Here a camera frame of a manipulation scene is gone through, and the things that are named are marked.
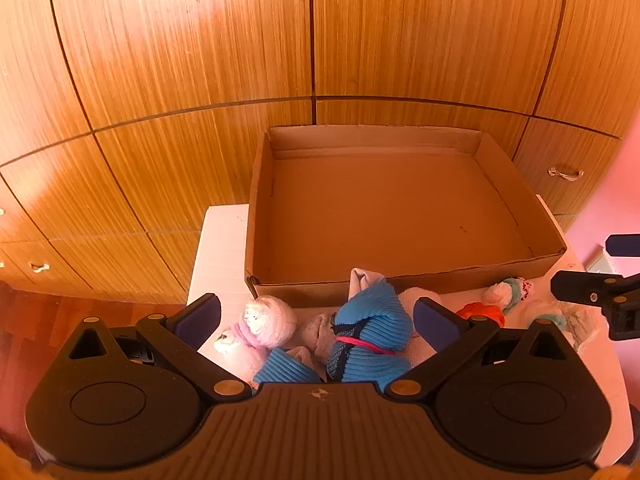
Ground orange sock bundle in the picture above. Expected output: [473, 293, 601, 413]
[456, 302, 506, 329]

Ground blue ribbed sock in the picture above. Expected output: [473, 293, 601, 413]
[252, 347, 322, 387]

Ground pink fluffy sock roll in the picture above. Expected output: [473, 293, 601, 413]
[242, 295, 299, 349]

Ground beige knit sock bundle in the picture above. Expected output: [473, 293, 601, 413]
[290, 267, 388, 366]

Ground wooden wardrobe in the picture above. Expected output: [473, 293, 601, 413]
[0, 0, 640, 307]

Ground clear plastic socks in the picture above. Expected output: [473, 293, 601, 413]
[522, 300, 598, 352]

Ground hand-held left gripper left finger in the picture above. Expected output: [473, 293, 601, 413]
[67, 292, 253, 403]

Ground pink sock with white face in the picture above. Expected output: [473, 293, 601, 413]
[212, 327, 266, 382]

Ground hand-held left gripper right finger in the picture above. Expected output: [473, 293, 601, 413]
[387, 296, 576, 396]

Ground white patterned sock roll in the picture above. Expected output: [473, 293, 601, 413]
[482, 277, 535, 314]

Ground blue knit sock bundle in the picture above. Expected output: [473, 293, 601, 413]
[326, 281, 415, 386]

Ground cardboard box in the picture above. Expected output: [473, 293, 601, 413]
[244, 126, 568, 308]

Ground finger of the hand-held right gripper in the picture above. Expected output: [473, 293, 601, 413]
[550, 270, 640, 341]
[605, 233, 640, 257]

